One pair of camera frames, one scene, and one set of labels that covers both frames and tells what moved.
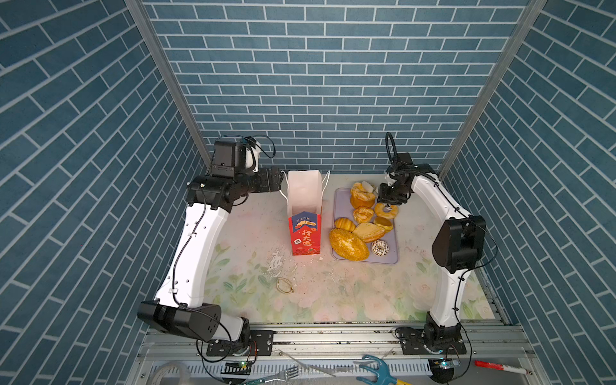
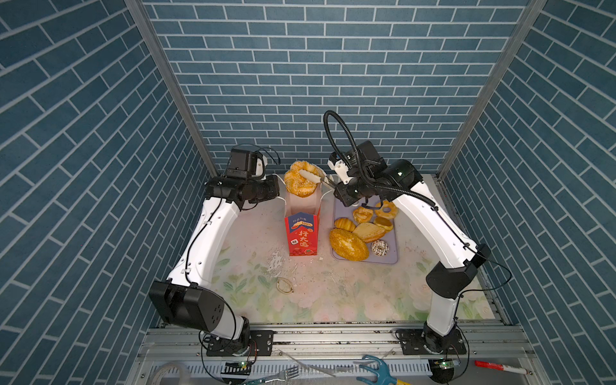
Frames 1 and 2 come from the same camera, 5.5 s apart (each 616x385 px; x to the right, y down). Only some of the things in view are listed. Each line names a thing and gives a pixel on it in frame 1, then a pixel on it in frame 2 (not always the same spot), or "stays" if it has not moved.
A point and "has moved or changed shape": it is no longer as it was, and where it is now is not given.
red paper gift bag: [304, 207] stays
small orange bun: [384, 223] stays
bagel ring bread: [379, 210] stays
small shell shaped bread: [363, 214] stays
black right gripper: [382, 196] -> [342, 195]
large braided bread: [359, 197] has moved or changed shape
